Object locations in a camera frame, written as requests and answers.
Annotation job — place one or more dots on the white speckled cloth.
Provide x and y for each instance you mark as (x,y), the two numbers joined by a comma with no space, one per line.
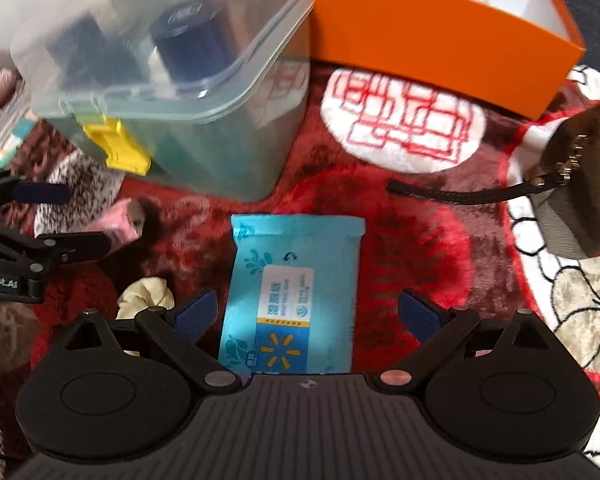
(87,185)

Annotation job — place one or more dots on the clear plastic storage box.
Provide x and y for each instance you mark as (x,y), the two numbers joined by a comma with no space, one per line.
(250,125)

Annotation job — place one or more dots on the brown striped pouch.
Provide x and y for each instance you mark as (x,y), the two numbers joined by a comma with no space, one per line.
(580,195)

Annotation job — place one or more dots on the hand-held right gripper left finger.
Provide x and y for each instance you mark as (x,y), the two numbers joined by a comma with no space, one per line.
(200,311)

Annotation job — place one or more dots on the red floral printed blanket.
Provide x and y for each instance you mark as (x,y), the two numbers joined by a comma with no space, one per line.
(420,240)

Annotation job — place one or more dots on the blue capped bottle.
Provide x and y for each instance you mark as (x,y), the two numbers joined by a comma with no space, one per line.
(190,45)

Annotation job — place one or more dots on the striped cloth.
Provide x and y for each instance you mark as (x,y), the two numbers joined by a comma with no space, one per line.
(7,135)

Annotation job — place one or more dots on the brown furry cloth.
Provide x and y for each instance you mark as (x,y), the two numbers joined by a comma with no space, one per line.
(5,335)

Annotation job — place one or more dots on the blue wet wipes packet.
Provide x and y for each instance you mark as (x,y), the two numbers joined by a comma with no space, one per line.
(300,250)

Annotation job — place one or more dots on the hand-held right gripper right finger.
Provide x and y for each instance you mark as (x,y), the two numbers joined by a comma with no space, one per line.
(417,312)

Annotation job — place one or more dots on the pink fabric item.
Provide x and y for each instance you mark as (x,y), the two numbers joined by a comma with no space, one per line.
(127,225)

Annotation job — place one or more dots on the dark red knitted scarf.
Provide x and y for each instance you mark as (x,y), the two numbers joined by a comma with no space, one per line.
(75,305)

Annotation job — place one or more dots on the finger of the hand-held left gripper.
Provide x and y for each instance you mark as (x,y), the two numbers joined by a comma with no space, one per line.
(40,193)
(80,245)

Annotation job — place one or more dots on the black capped bottle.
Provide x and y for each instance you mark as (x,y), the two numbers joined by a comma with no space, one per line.
(85,45)

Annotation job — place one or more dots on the orange cardboard box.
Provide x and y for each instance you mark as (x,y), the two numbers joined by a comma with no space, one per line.
(430,45)

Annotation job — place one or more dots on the cream scrunchie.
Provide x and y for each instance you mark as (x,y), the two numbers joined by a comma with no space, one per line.
(145,295)

